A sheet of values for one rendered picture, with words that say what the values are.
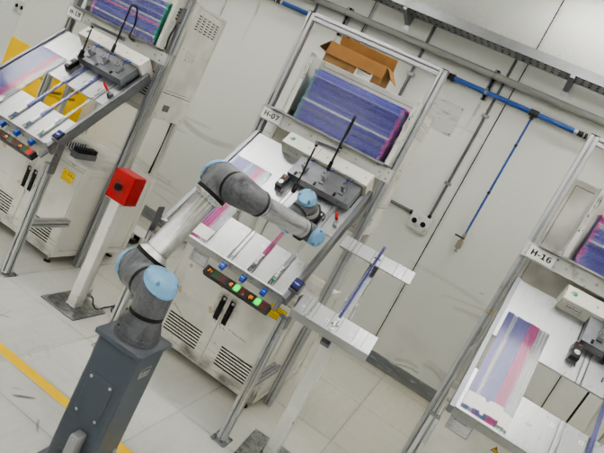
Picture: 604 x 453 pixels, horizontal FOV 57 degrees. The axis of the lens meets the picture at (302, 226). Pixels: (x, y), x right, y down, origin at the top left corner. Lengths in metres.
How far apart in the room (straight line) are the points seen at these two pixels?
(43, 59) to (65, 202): 0.82
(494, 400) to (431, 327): 1.95
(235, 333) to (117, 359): 1.04
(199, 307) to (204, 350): 0.22
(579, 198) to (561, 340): 0.65
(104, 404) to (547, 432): 1.56
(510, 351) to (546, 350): 0.16
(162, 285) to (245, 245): 0.77
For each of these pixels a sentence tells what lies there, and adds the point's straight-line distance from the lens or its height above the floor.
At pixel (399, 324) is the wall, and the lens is 4.22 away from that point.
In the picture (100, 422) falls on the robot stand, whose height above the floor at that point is 0.28.
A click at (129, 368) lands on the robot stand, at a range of 1.84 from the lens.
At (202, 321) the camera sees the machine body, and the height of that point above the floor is 0.28.
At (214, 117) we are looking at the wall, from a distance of 4.78.
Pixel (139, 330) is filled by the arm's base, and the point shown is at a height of 0.60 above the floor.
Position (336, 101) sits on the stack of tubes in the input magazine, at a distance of 2.75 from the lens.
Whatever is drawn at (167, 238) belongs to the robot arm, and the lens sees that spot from 1.88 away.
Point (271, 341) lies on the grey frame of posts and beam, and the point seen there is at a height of 0.52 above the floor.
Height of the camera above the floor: 1.42
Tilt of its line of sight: 10 degrees down
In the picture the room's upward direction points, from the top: 27 degrees clockwise
